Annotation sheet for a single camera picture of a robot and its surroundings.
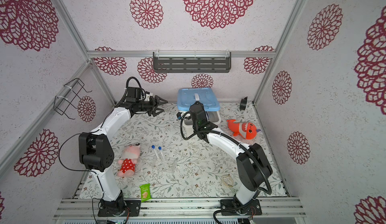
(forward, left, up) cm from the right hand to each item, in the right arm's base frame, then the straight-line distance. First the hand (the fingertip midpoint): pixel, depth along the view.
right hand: (202, 98), depth 82 cm
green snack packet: (-42, +29, -28) cm, 58 cm away
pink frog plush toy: (-23, +40, -22) cm, 51 cm away
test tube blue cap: (-24, +22, -13) cm, 35 cm away
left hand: (-1, +21, -6) cm, 22 cm away
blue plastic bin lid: (+8, +9, -6) cm, 14 cm away
